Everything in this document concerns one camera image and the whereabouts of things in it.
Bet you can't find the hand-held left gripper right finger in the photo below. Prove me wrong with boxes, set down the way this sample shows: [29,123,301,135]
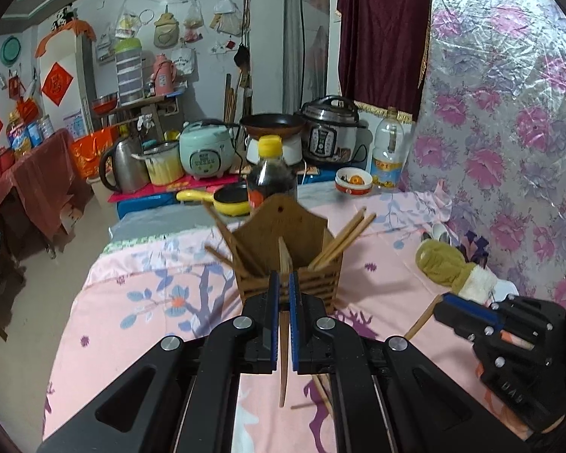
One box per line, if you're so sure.
[289,271,531,453]

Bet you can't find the stainless steel kettle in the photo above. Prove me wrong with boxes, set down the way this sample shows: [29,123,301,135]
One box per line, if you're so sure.
[99,136,151,194]

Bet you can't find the green knitted glove white cuff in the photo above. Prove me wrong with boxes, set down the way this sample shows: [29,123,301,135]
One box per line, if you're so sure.
[415,240,498,302]

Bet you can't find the orange red gift bag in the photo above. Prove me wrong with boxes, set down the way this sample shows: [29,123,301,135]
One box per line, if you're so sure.
[71,128,118,180]

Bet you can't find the clear plastic oil bottle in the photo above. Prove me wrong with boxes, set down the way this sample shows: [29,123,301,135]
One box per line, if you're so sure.
[370,108,413,190]

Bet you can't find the brown wooden chopstick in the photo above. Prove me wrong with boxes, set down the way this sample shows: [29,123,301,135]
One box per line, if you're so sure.
[202,199,267,277]
[204,245,246,270]
[318,214,377,270]
[404,293,533,351]
[277,309,293,409]
[308,206,369,272]

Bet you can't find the red cloth covered table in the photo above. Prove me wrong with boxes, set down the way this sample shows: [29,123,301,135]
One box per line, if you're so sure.
[0,127,95,246]

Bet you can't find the yellow white hanging bag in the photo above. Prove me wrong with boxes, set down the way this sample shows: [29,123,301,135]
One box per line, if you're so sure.
[115,0,140,39]

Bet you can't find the teal rice cooker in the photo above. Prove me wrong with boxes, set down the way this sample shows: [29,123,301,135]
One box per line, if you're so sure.
[179,120,235,181]

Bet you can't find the soy sauce bottle yellow cap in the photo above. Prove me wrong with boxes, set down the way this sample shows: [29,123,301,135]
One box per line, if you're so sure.
[246,135,298,211]

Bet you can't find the pink thermos jug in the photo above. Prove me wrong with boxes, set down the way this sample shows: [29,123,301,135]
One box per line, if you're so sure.
[151,54,177,100]

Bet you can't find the red white bowl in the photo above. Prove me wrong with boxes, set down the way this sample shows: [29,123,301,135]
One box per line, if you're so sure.
[335,166,373,195]

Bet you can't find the white hanging plastic bag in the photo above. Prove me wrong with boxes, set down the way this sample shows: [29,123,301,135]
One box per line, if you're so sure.
[212,0,243,36]

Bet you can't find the white refrigerator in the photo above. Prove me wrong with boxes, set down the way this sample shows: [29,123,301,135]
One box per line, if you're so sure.
[35,33,97,142]

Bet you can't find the small yellow pan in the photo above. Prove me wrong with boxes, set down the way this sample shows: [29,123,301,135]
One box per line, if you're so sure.
[176,184,251,217]

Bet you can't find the green round plate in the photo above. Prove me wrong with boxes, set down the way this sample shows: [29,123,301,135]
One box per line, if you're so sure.
[1,35,24,68]

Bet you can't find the wooden utensil holder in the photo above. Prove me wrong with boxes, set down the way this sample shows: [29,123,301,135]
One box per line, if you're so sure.
[231,193,344,310]

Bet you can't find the blue white tin can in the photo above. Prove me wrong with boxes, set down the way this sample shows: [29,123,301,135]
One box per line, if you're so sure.
[26,116,55,147]

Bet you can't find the beige hanging bag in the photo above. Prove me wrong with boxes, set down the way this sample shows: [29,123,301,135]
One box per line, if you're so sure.
[153,12,180,49]

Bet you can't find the panda toy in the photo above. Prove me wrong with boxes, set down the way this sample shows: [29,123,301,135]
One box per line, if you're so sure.
[52,5,74,31]

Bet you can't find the clear hanging plastic bag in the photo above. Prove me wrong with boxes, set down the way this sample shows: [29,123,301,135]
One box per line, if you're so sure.
[183,0,205,43]

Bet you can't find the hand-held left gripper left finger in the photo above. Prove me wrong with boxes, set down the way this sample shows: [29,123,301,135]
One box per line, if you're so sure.
[38,271,281,453]

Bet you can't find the cardboard box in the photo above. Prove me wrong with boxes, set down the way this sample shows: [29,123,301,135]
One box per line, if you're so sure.
[59,193,83,234]

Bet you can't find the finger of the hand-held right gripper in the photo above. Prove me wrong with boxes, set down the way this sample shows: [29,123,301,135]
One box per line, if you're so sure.
[433,303,501,343]
[441,293,501,325]

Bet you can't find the dark frying pan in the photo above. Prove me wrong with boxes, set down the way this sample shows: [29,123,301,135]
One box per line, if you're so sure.
[240,113,306,137]

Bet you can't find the dark red curtain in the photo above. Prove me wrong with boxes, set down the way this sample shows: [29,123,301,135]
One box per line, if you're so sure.
[336,0,432,116]

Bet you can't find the striped container green lid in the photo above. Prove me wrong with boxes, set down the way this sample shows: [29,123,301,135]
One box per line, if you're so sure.
[114,38,145,105]

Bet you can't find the silver black pressure cooker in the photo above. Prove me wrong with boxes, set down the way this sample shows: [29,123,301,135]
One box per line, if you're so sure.
[302,95,369,168]

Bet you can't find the yellow cooking oil bottle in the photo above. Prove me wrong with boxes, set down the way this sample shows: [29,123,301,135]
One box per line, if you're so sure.
[7,111,31,156]

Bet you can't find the wooden sticks against wall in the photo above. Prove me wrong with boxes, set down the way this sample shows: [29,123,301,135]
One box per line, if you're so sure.
[224,73,253,123]

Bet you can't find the red basin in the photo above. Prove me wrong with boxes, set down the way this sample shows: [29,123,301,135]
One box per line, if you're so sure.
[91,94,120,115]

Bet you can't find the yellow enamel pot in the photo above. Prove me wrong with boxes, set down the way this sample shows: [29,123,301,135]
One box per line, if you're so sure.
[144,142,184,186]

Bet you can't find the pink table mat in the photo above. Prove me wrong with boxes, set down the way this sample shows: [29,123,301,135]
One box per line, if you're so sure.
[108,174,241,205]

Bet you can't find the floral plastic sheet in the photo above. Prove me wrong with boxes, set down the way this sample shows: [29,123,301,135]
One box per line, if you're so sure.
[401,0,566,303]

